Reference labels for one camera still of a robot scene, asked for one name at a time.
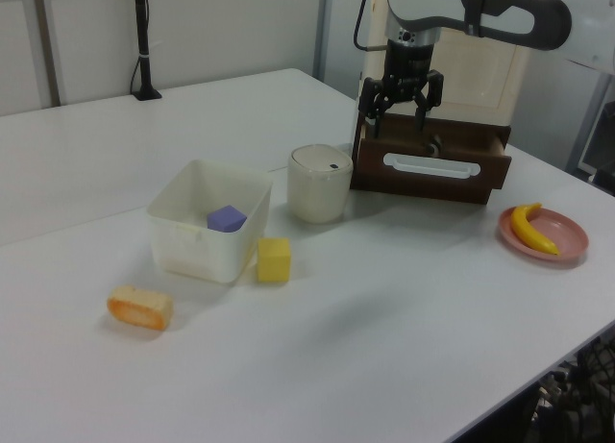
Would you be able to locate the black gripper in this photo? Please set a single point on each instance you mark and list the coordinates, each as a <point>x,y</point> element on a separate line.
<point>408,63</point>

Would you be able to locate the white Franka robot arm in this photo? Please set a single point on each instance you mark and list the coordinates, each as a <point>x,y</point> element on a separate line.
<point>528,10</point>

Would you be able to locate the yellow toy banana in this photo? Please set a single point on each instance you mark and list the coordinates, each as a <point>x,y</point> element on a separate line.
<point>523,229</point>

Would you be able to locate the cream plastic storage box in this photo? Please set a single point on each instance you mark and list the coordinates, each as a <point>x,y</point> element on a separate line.
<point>480,78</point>

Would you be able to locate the dark wooden cabinet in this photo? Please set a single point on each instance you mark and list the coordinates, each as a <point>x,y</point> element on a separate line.
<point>505,134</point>

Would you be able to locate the small cream trash can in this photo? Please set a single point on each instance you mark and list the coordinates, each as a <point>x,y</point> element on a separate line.
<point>317,193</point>

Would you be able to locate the yellow foam cube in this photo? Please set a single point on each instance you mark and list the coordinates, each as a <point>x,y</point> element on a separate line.
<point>274,263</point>

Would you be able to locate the pink plate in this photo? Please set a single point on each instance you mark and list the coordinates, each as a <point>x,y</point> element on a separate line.
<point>562,236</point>

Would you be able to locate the purple foam cube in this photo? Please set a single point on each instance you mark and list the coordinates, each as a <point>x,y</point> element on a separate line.
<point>226,218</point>

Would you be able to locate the white plastic container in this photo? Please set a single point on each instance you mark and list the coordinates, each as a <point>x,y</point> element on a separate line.
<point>202,260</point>

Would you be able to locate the black pole stand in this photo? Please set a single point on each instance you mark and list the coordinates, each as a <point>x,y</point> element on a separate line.
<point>142,39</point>

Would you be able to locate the orange bread slice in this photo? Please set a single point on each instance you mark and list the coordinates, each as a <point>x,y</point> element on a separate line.
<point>139,308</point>

